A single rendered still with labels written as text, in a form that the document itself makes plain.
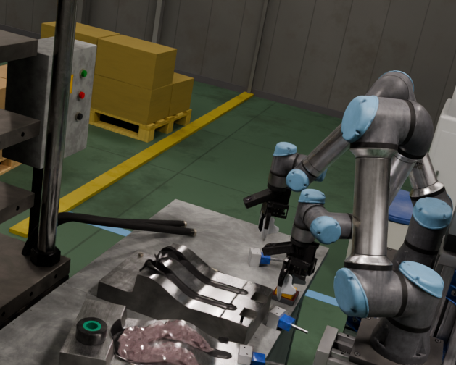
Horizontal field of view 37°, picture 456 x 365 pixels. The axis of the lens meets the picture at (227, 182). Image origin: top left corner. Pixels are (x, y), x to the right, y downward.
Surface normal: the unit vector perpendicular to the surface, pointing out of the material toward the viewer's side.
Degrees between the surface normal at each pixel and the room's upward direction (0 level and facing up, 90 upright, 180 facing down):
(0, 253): 0
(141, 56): 90
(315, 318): 0
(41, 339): 0
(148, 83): 90
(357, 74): 90
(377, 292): 65
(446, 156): 90
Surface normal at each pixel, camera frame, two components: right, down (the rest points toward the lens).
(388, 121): 0.30, 0.00
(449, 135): -0.36, 0.29
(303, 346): 0.18, -0.91
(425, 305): 0.25, 0.40
